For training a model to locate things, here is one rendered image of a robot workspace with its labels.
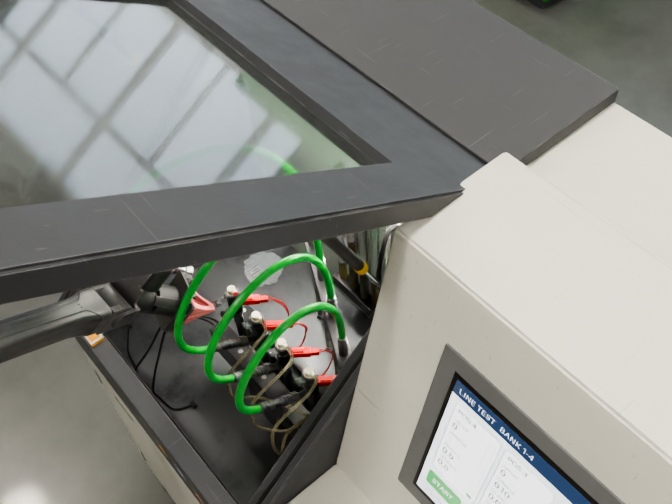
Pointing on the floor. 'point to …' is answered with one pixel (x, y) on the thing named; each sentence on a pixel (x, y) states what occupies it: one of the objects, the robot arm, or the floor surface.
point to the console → (522, 333)
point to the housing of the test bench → (506, 101)
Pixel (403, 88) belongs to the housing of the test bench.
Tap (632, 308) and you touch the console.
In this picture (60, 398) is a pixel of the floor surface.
